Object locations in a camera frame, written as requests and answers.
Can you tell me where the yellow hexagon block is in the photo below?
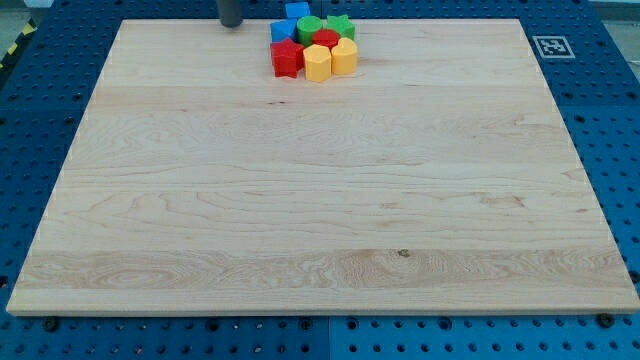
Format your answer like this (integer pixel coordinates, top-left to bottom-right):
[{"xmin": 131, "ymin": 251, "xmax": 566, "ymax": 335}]
[{"xmin": 303, "ymin": 44, "xmax": 332, "ymax": 82}]

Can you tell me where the red star block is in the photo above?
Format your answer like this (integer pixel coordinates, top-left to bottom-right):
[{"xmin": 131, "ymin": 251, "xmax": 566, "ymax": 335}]
[{"xmin": 270, "ymin": 38, "xmax": 304, "ymax": 78}]

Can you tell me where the blue block near star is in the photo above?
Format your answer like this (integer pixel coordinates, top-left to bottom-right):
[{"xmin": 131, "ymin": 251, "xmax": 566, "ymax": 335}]
[{"xmin": 270, "ymin": 19, "xmax": 297, "ymax": 43}]

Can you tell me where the green star block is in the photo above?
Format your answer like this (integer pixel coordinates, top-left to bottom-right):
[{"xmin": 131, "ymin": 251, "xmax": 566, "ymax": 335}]
[{"xmin": 326, "ymin": 14, "xmax": 356, "ymax": 40}]

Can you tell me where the light wooden board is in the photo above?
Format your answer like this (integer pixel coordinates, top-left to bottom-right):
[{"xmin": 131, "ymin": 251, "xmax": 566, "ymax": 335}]
[{"xmin": 7, "ymin": 19, "xmax": 639, "ymax": 317}]

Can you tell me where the yellow heart block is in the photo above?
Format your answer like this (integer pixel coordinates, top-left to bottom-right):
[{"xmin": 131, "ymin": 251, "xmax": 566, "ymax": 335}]
[{"xmin": 331, "ymin": 37, "xmax": 358, "ymax": 75}]

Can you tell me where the red cylinder block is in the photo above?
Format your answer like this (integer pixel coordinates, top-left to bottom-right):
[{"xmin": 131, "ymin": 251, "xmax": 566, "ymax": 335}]
[{"xmin": 312, "ymin": 29, "xmax": 340, "ymax": 50}]

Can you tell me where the green cylinder block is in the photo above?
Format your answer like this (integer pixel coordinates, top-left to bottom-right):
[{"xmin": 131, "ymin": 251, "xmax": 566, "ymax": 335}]
[{"xmin": 296, "ymin": 15, "xmax": 323, "ymax": 47}]

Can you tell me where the blue cube block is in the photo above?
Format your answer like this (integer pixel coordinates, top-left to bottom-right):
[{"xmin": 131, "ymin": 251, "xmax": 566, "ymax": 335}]
[{"xmin": 285, "ymin": 1, "xmax": 311, "ymax": 19}]

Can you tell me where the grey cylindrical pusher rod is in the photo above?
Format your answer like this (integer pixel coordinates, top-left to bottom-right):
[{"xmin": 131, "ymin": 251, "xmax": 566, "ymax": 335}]
[{"xmin": 216, "ymin": 0, "xmax": 243, "ymax": 28}]

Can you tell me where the white fiducial marker tag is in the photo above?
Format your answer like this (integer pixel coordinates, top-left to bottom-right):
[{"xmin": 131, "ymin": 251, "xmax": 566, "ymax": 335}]
[{"xmin": 532, "ymin": 35, "xmax": 575, "ymax": 59}]

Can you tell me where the black bolt left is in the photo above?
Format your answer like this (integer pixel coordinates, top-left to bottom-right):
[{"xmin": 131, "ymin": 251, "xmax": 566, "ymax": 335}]
[{"xmin": 42, "ymin": 317, "xmax": 60, "ymax": 333}]

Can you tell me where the black bolt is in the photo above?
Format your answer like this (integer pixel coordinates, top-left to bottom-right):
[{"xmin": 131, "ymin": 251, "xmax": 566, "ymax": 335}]
[
  {"xmin": 42, "ymin": 317, "xmax": 60, "ymax": 333},
  {"xmin": 596, "ymin": 313, "xmax": 616, "ymax": 329}
]

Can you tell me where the black bolt right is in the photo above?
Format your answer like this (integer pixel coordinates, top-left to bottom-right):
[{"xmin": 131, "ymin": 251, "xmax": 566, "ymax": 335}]
[{"xmin": 596, "ymin": 313, "xmax": 616, "ymax": 329}]

